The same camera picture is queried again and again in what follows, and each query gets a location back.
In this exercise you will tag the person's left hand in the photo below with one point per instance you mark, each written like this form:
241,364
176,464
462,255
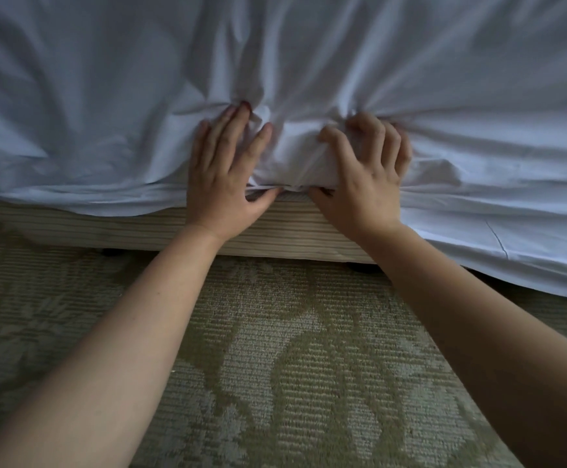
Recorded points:
220,195

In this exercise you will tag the person's right hand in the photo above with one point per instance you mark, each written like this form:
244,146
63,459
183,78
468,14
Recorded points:
366,195

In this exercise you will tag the white bed sheet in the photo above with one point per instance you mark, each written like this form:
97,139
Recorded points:
264,53

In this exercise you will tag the person's right forearm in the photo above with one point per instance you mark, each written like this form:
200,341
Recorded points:
498,356

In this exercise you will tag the person's left forearm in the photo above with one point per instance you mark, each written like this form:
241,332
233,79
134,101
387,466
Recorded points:
108,365

